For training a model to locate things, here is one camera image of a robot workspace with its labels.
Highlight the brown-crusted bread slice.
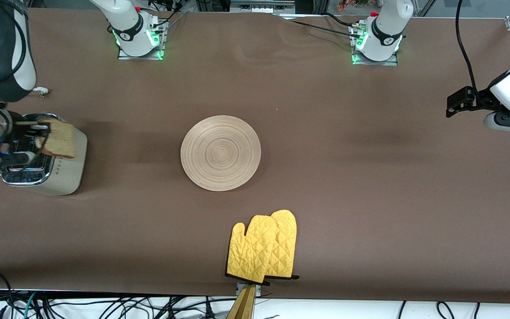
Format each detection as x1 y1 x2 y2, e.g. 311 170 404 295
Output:
35 119 77 159

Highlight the round light wooden plate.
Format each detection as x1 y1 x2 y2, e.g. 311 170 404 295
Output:
181 115 262 192

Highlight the cream and chrome toaster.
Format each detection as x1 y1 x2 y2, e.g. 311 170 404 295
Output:
1 113 88 196

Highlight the yellow quilted oven mitt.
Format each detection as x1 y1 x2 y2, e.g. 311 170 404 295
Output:
226 215 278 284
266 210 300 280

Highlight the thick black hanging cable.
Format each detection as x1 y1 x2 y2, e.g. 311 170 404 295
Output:
456 0 478 91

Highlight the black cable on table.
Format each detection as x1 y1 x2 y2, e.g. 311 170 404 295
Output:
277 13 362 38

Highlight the teal cable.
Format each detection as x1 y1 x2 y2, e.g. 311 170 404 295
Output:
23 292 39 319

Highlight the small metal bracket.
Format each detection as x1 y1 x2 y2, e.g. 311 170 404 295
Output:
236 283 262 298

